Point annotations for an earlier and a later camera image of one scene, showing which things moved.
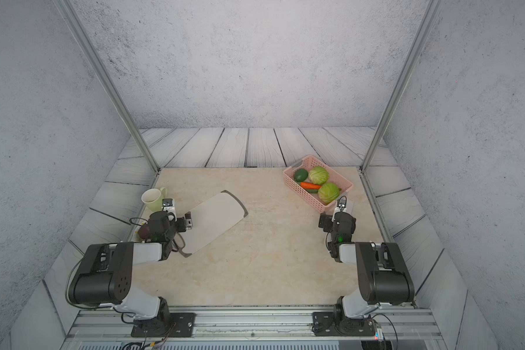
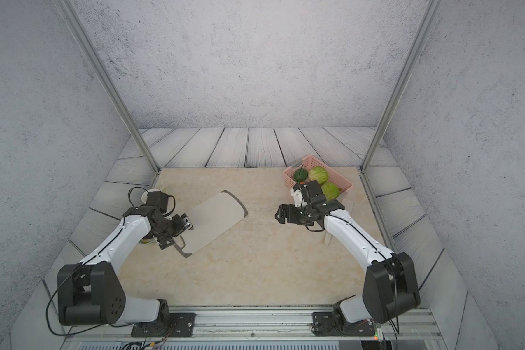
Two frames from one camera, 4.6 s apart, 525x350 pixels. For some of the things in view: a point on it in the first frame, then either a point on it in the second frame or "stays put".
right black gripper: x=327 y=218 to x=292 y=219
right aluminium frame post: x=399 y=84 stays put
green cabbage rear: x=319 y=175 stays put
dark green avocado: x=300 y=175 stays put
